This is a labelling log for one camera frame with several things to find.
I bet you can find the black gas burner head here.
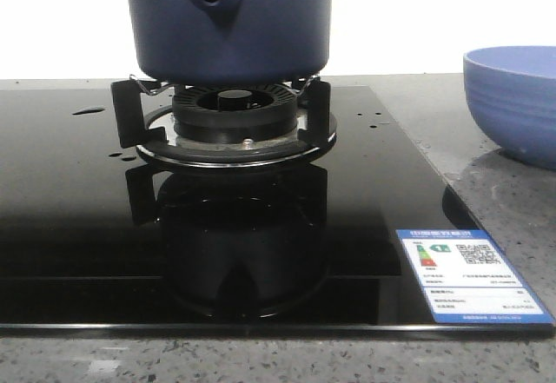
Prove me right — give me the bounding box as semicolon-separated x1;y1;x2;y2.
172;84;297;143

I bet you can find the blue energy label sticker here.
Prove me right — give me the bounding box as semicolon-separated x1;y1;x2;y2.
396;229;555;326

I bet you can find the light blue bowl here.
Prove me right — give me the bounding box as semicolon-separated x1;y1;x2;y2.
463;45;555;170

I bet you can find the black pan support grate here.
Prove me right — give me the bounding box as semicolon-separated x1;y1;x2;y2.
111;76;337;169

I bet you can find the dark blue cooking pot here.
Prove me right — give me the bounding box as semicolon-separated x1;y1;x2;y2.
129;0;331;85

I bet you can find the black glass gas cooktop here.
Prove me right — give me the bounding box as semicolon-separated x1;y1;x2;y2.
1;87;555;339

